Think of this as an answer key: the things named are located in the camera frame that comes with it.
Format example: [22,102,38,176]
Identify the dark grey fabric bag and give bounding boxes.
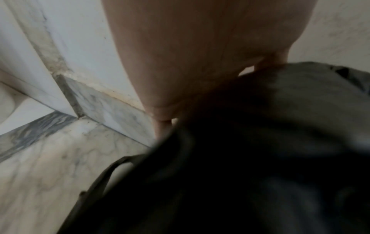
[56,61,370,234]

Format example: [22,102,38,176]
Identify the person's left hand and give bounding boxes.
[103,0,317,140]

